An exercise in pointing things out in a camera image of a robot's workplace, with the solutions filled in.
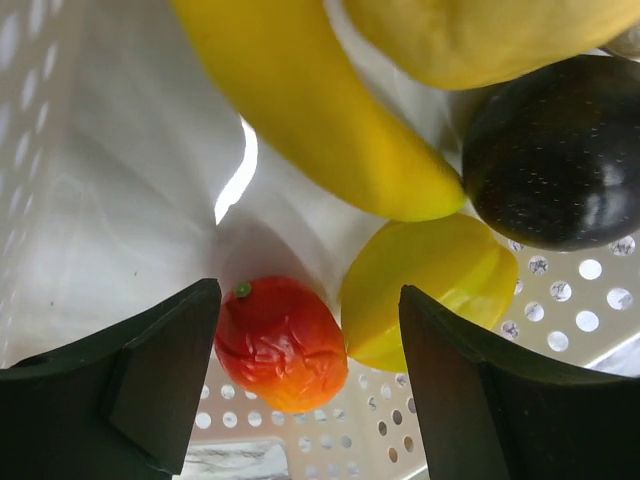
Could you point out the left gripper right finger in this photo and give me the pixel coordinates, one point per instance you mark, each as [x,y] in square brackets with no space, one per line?
[488,408]

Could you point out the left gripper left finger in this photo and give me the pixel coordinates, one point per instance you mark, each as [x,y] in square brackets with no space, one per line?
[117,404]

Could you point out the yellow toy starfruit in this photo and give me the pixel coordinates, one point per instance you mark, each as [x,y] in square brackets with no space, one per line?
[456,260]

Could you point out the orange red toy mango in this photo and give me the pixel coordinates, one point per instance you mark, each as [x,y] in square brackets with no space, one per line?
[277,339]

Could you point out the white plastic basket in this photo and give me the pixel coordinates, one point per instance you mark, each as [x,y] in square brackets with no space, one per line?
[125,177]

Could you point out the yellow toy pear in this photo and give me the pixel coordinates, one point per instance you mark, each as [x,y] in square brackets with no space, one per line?
[460,45]

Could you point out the yellow toy banana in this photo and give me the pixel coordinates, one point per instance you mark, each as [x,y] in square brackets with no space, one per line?
[281,66]

